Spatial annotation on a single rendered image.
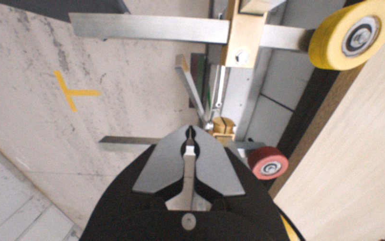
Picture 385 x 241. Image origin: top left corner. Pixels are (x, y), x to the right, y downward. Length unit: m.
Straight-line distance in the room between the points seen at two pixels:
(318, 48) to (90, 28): 0.35
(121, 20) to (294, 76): 0.41
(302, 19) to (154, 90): 1.02
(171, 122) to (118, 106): 0.55
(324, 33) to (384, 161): 0.38
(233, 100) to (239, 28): 0.33
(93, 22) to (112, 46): 0.99
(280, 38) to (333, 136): 0.22
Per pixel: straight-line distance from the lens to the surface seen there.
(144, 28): 0.24
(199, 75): 0.38
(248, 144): 0.35
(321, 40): 0.26
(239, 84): 0.51
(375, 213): 0.84
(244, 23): 0.23
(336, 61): 0.27
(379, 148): 0.49
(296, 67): 0.44
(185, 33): 0.23
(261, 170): 0.33
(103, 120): 1.56
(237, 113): 0.55
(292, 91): 0.43
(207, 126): 0.27
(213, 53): 0.39
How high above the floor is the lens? 1.08
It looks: 62 degrees down
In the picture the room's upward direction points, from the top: 180 degrees counter-clockwise
